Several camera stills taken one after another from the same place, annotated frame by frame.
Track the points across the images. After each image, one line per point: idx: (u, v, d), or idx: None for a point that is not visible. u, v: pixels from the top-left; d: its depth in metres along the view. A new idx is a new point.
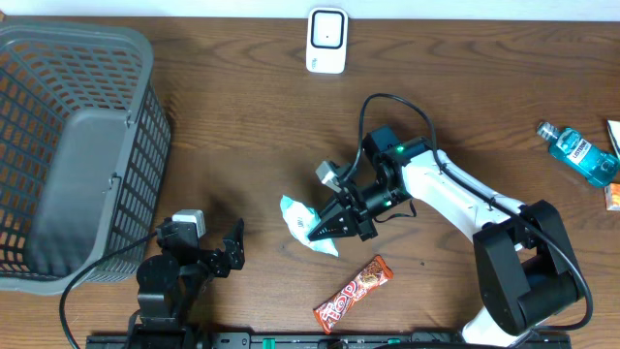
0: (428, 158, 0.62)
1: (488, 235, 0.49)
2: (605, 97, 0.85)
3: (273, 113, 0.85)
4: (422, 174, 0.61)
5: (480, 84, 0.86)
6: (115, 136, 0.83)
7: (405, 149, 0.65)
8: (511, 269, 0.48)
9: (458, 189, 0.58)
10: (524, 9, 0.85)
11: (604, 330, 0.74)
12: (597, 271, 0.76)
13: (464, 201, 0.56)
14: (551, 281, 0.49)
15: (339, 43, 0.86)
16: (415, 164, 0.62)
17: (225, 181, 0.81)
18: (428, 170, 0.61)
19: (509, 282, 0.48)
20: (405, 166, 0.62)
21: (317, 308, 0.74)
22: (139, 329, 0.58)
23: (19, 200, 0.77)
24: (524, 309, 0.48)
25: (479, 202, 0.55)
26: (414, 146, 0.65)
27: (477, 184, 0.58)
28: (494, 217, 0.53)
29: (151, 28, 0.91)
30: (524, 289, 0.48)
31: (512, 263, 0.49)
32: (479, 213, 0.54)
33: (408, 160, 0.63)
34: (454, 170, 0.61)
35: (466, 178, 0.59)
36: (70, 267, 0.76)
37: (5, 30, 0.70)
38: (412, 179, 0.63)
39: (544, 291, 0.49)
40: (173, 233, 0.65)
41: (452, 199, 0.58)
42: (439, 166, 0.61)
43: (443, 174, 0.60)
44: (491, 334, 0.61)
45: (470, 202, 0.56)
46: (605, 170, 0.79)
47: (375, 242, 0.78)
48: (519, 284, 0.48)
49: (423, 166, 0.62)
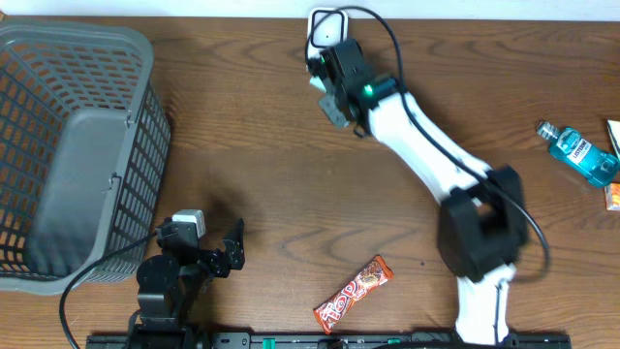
0: (397, 106, 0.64)
1: (454, 197, 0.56)
2: (606, 96, 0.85)
3: (273, 113, 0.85)
4: (392, 125, 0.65)
5: (480, 84, 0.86)
6: (115, 136, 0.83)
7: (374, 88, 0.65)
8: (477, 227, 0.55)
9: (427, 148, 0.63)
10: (524, 9, 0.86)
11: (605, 331, 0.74)
12: (597, 271, 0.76)
13: (432, 161, 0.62)
14: (509, 239, 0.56)
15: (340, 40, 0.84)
16: (385, 111, 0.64)
17: (225, 181, 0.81)
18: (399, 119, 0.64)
19: (472, 240, 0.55)
20: (374, 111, 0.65)
21: (317, 308, 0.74)
22: (139, 329, 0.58)
23: (19, 200, 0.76)
24: (482, 263, 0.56)
25: (446, 164, 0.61)
26: (383, 83, 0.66)
27: (443, 142, 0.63)
28: (459, 177, 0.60)
29: (150, 27, 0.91)
30: (485, 246, 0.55)
31: (477, 223, 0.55)
32: (446, 175, 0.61)
33: (377, 105, 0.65)
34: (422, 122, 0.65)
35: (433, 133, 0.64)
36: (70, 267, 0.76)
37: (5, 30, 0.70)
38: (381, 127, 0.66)
39: (502, 247, 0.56)
40: (173, 233, 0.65)
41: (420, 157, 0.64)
42: (409, 117, 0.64)
43: (411, 124, 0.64)
44: (477, 314, 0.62)
45: (438, 163, 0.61)
46: (605, 170, 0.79)
47: (375, 242, 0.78)
48: (482, 239, 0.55)
49: (393, 114, 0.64)
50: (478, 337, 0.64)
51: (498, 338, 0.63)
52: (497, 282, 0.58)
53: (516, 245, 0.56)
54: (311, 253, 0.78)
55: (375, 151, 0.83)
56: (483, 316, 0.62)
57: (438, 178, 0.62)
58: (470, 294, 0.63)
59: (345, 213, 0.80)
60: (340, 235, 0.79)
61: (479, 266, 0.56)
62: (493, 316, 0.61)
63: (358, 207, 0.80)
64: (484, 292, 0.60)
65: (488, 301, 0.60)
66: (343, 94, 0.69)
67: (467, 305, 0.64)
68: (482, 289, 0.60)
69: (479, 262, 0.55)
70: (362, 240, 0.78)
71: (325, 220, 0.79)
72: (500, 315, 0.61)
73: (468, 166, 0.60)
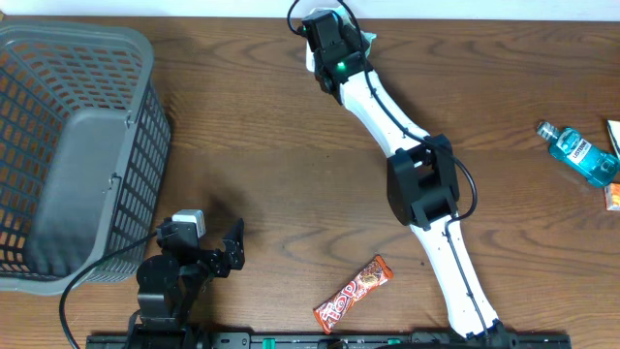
0: (362, 80, 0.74)
1: (398, 157, 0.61)
2: (606, 96, 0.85)
3: (273, 113, 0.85)
4: (356, 96, 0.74)
5: (480, 84, 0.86)
6: (115, 136, 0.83)
7: (346, 65, 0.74)
8: (413, 182, 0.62)
9: (382, 117, 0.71)
10: (524, 9, 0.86)
11: (605, 330, 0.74)
12: (597, 271, 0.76)
13: (385, 127, 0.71)
14: (442, 192, 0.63)
15: None
16: (352, 83, 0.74)
17: (225, 181, 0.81)
18: (362, 91, 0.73)
19: (410, 194, 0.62)
20: (344, 85, 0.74)
21: (317, 308, 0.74)
22: (139, 329, 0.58)
23: (19, 200, 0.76)
24: (420, 212, 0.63)
25: (395, 131, 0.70)
26: (353, 60, 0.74)
27: (396, 112, 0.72)
28: (404, 142, 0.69)
29: (151, 28, 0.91)
30: (421, 198, 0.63)
31: (415, 180, 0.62)
32: (393, 140, 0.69)
33: (347, 79, 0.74)
34: (381, 96, 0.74)
35: (388, 106, 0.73)
36: (70, 267, 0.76)
37: (5, 30, 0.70)
38: (348, 97, 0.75)
39: (435, 199, 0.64)
40: (173, 233, 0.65)
41: (375, 124, 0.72)
42: (370, 91, 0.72)
43: (372, 96, 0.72)
44: (450, 288, 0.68)
45: (388, 130, 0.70)
46: (605, 170, 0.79)
47: (375, 242, 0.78)
48: (416, 192, 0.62)
49: (357, 87, 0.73)
50: (467, 322, 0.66)
51: (483, 315, 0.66)
52: (445, 230, 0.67)
53: (449, 197, 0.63)
54: (311, 253, 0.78)
55: (375, 151, 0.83)
56: (456, 286, 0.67)
57: (387, 142, 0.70)
58: (437, 269, 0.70)
59: (345, 213, 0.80)
60: (341, 235, 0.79)
61: (418, 215, 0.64)
62: (464, 281, 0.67)
63: (358, 207, 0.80)
64: (443, 251, 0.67)
65: (449, 262, 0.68)
66: (318, 64, 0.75)
67: (444, 286, 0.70)
68: (439, 246, 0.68)
69: (417, 210, 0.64)
70: (362, 240, 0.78)
71: (325, 220, 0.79)
72: (468, 276, 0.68)
73: (413, 133, 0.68)
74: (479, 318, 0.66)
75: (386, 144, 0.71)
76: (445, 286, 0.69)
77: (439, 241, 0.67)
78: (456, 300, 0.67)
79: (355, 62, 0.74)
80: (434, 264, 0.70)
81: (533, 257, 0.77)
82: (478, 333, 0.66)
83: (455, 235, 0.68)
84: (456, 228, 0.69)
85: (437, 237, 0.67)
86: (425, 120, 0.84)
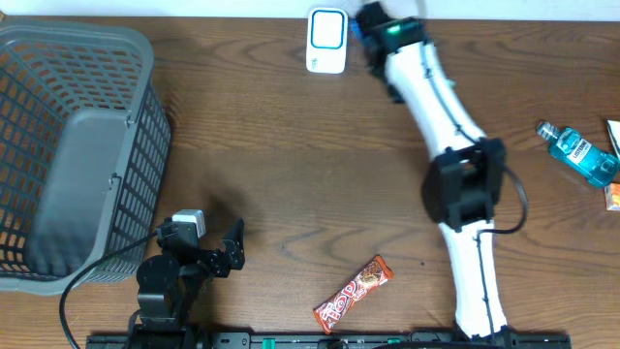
0: (418, 56, 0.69)
1: (448, 160, 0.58)
2: (606, 97, 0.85)
3: (273, 113, 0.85)
4: (407, 73, 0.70)
5: (480, 84, 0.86)
6: (115, 136, 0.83)
7: (399, 29, 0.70)
8: (456, 187, 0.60)
9: (434, 104, 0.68)
10: (524, 9, 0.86)
11: (605, 330, 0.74)
12: (597, 271, 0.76)
13: (435, 115, 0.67)
14: (483, 197, 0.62)
15: (340, 43, 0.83)
16: (405, 57, 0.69)
17: (225, 181, 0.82)
18: (418, 70, 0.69)
19: (450, 196, 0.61)
20: (393, 56, 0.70)
21: (317, 308, 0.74)
22: (139, 329, 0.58)
23: (19, 200, 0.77)
24: (457, 214, 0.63)
25: (448, 125, 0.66)
26: (409, 27, 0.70)
27: (449, 102, 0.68)
28: (454, 140, 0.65)
29: (151, 28, 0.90)
30: (462, 202, 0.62)
31: (459, 185, 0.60)
32: (444, 133, 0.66)
33: (398, 50, 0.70)
34: (436, 78, 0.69)
35: (444, 93, 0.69)
36: (70, 267, 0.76)
37: (5, 30, 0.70)
38: (402, 72, 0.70)
39: (475, 203, 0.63)
40: (173, 233, 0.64)
41: (422, 108, 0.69)
42: (425, 72, 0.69)
43: (425, 78, 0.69)
44: (466, 290, 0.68)
45: (441, 121, 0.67)
46: (605, 170, 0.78)
47: (375, 242, 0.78)
48: (456, 195, 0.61)
49: (414, 64, 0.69)
50: (477, 323, 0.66)
51: (494, 320, 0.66)
52: (477, 236, 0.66)
53: (488, 203, 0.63)
54: (311, 253, 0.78)
55: (375, 151, 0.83)
56: (473, 288, 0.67)
57: (434, 131, 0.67)
58: (458, 269, 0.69)
59: (345, 213, 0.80)
60: (340, 235, 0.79)
61: (452, 214, 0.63)
62: (481, 285, 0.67)
63: (358, 208, 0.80)
64: (468, 253, 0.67)
65: (472, 266, 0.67)
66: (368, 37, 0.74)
67: (460, 288, 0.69)
68: (464, 249, 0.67)
69: (453, 212, 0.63)
70: (361, 240, 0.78)
71: (325, 220, 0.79)
72: (488, 282, 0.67)
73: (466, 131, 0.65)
74: (487, 321, 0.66)
75: (431, 133, 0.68)
76: (461, 287, 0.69)
77: (467, 244, 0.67)
78: (470, 300, 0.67)
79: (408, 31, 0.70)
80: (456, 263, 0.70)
81: (534, 257, 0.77)
82: (483, 334, 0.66)
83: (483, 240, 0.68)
84: (486, 236, 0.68)
85: (465, 239, 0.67)
86: None
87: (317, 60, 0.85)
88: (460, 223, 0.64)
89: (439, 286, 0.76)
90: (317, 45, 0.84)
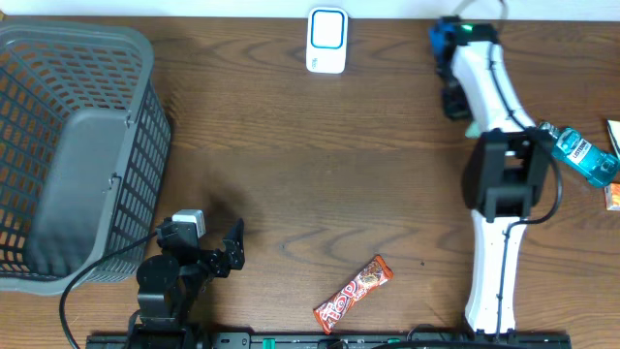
0: (483, 50, 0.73)
1: (494, 136, 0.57)
2: (606, 96, 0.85)
3: (273, 113, 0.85)
4: (471, 61, 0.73)
5: None
6: (115, 136, 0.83)
7: (471, 31, 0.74)
8: (497, 167, 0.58)
9: (491, 92, 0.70)
10: (524, 9, 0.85)
11: (605, 330, 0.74)
12: (597, 271, 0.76)
13: (490, 101, 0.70)
14: (523, 191, 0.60)
15: (340, 44, 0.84)
16: (472, 49, 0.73)
17: (225, 181, 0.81)
18: (481, 61, 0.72)
19: (489, 180, 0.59)
20: (464, 48, 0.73)
21: (317, 308, 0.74)
22: (139, 329, 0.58)
23: (18, 200, 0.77)
24: (492, 204, 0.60)
25: (501, 112, 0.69)
26: (481, 30, 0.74)
27: (508, 91, 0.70)
28: (506, 125, 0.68)
29: (151, 27, 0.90)
30: (499, 189, 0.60)
31: (500, 166, 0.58)
32: (499, 120, 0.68)
33: (467, 44, 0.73)
34: (498, 70, 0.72)
35: (504, 84, 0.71)
36: (70, 267, 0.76)
37: (5, 30, 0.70)
38: (463, 62, 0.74)
39: (513, 195, 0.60)
40: (173, 233, 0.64)
41: (480, 92, 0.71)
42: (488, 63, 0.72)
43: (487, 69, 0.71)
44: (481, 285, 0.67)
45: (495, 108, 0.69)
46: (605, 170, 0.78)
47: (375, 242, 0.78)
48: (495, 178, 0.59)
49: (478, 55, 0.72)
50: (483, 319, 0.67)
51: (502, 320, 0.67)
52: (506, 230, 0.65)
53: (526, 197, 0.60)
54: (311, 253, 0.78)
55: (376, 151, 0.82)
56: (488, 284, 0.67)
57: (489, 115, 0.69)
58: (480, 262, 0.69)
59: (345, 213, 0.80)
60: (340, 235, 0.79)
61: (486, 202, 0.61)
62: (499, 281, 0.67)
63: (358, 207, 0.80)
64: (494, 248, 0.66)
65: (495, 259, 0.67)
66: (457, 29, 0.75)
67: (476, 281, 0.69)
68: (491, 241, 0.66)
69: (489, 201, 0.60)
70: (361, 240, 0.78)
71: (325, 220, 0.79)
72: (507, 279, 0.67)
73: (516, 117, 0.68)
74: (495, 319, 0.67)
75: (485, 115, 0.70)
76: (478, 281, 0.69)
77: (495, 237, 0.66)
78: (482, 296, 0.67)
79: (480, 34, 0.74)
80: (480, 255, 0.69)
81: (534, 258, 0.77)
82: (488, 332, 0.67)
83: (512, 237, 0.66)
84: (519, 233, 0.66)
85: (494, 232, 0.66)
86: (425, 120, 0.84)
87: (317, 61, 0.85)
88: (492, 213, 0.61)
89: (439, 287, 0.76)
90: (317, 46, 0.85)
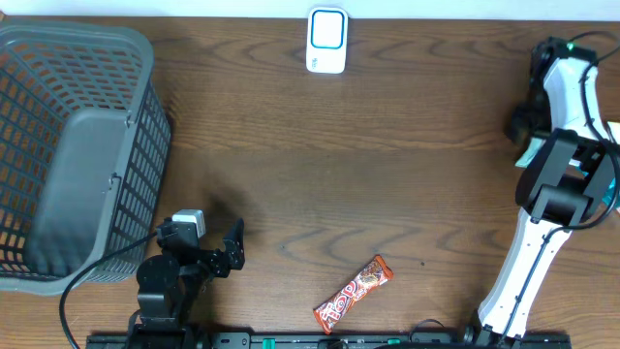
0: (579, 67, 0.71)
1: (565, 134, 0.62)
2: (606, 97, 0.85)
3: (273, 113, 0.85)
4: (564, 71, 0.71)
5: (480, 84, 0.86)
6: (116, 136, 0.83)
7: (573, 50, 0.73)
8: (561, 163, 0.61)
9: (577, 101, 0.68)
10: (524, 9, 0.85)
11: (605, 331, 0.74)
12: (597, 272, 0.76)
13: (573, 108, 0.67)
14: (575, 200, 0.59)
15: (340, 44, 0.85)
16: (568, 64, 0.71)
17: (225, 181, 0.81)
18: (573, 75, 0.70)
19: (550, 174, 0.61)
20: (560, 60, 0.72)
21: (317, 308, 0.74)
22: (139, 329, 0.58)
23: (19, 200, 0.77)
24: (542, 203, 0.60)
25: (580, 118, 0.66)
26: (583, 54, 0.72)
27: (593, 106, 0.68)
28: (581, 131, 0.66)
29: (151, 28, 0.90)
30: (555, 188, 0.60)
31: (565, 162, 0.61)
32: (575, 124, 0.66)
33: (565, 58, 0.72)
34: (590, 87, 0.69)
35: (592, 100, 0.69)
36: (70, 267, 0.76)
37: (5, 30, 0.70)
38: (555, 72, 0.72)
39: (566, 202, 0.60)
40: (173, 233, 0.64)
41: (566, 100, 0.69)
42: (581, 79, 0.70)
43: (579, 82, 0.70)
44: (505, 282, 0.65)
45: (575, 113, 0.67)
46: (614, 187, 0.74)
47: (375, 242, 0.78)
48: (556, 174, 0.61)
49: (571, 70, 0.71)
50: (495, 317, 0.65)
51: (512, 324, 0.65)
52: (547, 234, 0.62)
53: (580, 208, 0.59)
54: (310, 253, 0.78)
55: (376, 151, 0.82)
56: (511, 283, 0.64)
57: (566, 117, 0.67)
58: (509, 260, 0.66)
59: (344, 213, 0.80)
60: (340, 235, 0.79)
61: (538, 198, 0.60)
62: (523, 284, 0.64)
63: (358, 207, 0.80)
64: (530, 248, 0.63)
65: (526, 261, 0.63)
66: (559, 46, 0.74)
67: (501, 277, 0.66)
68: (528, 242, 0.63)
69: (540, 198, 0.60)
70: (361, 240, 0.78)
71: (325, 220, 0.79)
72: (531, 283, 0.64)
73: (595, 128, 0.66)
74: (505, 321, 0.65)
75: (563, 119, 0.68)
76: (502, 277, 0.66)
77: (533, 238, 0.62)
78: (501, 293, 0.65)
79: (580, 53, 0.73)
80: (511, 253, 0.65)
81: None
82: (495, 331, 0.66)
83: (551, 245, 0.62)
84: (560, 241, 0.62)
85: (533, 232, 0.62)
86: (425, 120, 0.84)
87: (317, 61, 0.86)
88: (540, 212, 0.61)
89: (439, 287, 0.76)
90: (317, 45, 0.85)
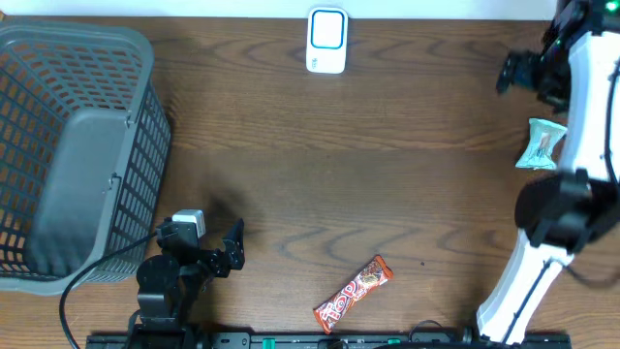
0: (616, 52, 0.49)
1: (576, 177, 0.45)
2: None
3: (273, 113, 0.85)
4: (592, 59, 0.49)
5: (480, 84, 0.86)
6: (115, 136, 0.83)
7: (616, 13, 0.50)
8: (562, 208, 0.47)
9: (602, 112, 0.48)
10: (525, 9, 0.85)
11: (605, 330, 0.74)
12: (597, 271, 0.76)
13: (594, 124, 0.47)
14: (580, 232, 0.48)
15: (340, 44, 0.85)
16: (601, 45, 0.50)
17: (225, 181, 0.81)
18: (605, 64, 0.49)
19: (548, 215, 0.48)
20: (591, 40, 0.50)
21: (317, 308, 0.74)
22: (139, 329, 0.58)
23: (19, 200, 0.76)
24: (541, 235, 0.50)
25: (602, 142, 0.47)
26: None
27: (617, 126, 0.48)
28: (594, 164, 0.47)
29: (151, 28, 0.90)
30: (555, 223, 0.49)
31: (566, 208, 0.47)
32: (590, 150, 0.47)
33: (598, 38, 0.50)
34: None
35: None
36: (70, 267, 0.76)
37: (5, 30, 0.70)
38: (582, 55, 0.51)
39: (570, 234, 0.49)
40: (173, 233, 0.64)
41: (587, 108, 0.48)
42: (614, 73, 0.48)
43: (609, 78, 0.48)
44: (503, 300, 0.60)
45: (594, 134, 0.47)
46: None
47: (375, 242, 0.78)
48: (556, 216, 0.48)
49: (603, 57, 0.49)
50: (493, 329, 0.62)
51: (511, 333, 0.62)
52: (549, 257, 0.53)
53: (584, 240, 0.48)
54: (310, 253, 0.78)
55: (376, 151, 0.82)
56: (509, 301, 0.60)
57: (578, 139, 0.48)
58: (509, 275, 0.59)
59: (344, 213, 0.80)
60: (341, 235, 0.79)
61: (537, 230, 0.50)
62: (522, 303, 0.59)
63: (358, 207, 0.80)
64: (530, 271, 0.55)
65: (524, 282, 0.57)
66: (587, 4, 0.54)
67: (499, 291, 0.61)
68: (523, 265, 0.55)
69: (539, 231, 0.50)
70: (361, 240, 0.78)
71: (325, 220, 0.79)
72: (530, 300, 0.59)
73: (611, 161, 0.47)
74: (503, 333, 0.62)
75: (573, 141, 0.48)
76: (501, 292, 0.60)
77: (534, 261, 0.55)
78: (499, 308, 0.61)
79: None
80: (511, 268, 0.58)
81: None
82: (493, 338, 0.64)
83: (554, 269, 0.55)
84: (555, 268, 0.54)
85: (535, 255, 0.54)
86: (424, 121, 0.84)
87: (317, 61, 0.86)
88: (540, 239, 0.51)
89: (439, 286, 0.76)
90: (317, 45, 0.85)
